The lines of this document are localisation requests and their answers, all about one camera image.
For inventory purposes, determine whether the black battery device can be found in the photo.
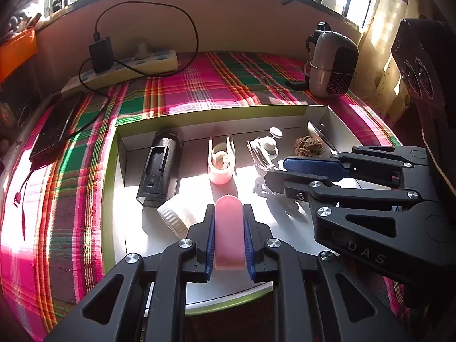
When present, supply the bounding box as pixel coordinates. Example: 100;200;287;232
136;130;184;208

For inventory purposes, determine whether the black smartphone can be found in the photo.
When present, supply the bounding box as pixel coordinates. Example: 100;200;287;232
28;91;86;162

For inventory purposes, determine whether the white power strip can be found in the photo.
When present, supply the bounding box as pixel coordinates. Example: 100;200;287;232
60;48;179;95

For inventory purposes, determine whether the black charger adapter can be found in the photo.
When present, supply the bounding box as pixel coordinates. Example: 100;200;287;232
88;33;115;75

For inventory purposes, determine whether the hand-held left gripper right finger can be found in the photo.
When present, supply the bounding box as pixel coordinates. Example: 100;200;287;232
242;204;416;342

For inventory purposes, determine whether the pink plastic hook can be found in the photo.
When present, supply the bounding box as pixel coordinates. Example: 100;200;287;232
207;133;237;185

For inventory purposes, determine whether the orange box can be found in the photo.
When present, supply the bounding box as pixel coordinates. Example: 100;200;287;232
0;30;38;82

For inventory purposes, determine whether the white plug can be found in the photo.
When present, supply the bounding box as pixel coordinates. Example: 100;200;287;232
133;43;154;59

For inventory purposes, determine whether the grey portable heater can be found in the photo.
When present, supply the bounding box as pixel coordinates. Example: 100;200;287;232
305;21;359;98

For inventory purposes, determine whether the green cardboard box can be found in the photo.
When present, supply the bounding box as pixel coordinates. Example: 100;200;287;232
103;104;403;316

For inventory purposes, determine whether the plaid cloth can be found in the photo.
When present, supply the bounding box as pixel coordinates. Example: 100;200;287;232
0;50;407;342

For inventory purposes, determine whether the white ribbed jar lid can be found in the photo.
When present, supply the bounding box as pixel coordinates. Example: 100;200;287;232
157;196;200;239

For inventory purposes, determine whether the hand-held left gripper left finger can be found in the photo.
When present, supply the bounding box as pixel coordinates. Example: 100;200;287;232
44;205;216;342

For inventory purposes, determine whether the brown walnut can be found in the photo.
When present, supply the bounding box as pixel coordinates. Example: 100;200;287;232
294;135;324;157

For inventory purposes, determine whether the cream dotted curtain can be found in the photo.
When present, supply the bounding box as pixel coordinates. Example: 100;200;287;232
360;0;428;122

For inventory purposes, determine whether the metal nail clipper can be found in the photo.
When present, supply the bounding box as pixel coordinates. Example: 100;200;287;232
306;121;339;155

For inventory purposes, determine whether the black charger cable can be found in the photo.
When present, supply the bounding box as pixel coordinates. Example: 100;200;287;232
62;1;199;141

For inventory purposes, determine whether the red cable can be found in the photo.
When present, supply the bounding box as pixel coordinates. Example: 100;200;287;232
12;164;40;241

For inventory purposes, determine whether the white knob piece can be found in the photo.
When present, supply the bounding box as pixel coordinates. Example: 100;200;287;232
258;126;284;157

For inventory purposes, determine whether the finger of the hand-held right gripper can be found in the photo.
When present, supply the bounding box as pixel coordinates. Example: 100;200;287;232
283;145;429;189
265;170;449;286

